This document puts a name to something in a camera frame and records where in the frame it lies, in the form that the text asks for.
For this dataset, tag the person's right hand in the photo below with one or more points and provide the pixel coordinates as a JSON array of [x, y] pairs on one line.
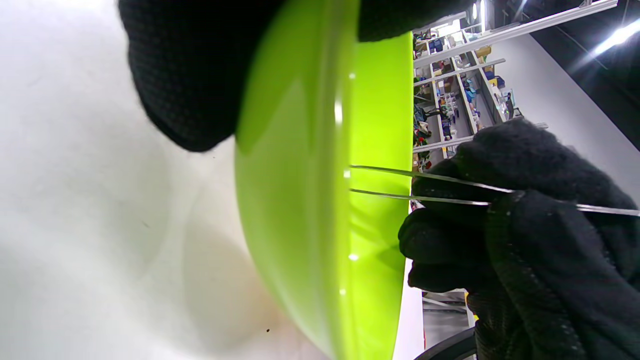
[[550, 260]]

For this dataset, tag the person's left hand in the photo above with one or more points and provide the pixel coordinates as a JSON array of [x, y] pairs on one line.
[[195, 65]]

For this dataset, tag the metal tweezers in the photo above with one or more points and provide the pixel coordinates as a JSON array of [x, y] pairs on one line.
[[440, 199]]

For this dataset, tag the green plastic bowl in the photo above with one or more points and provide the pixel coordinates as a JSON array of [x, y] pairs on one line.
[[300, 200]]

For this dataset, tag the white storage shelving rack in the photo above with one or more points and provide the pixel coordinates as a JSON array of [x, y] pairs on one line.
[[465, 75]]

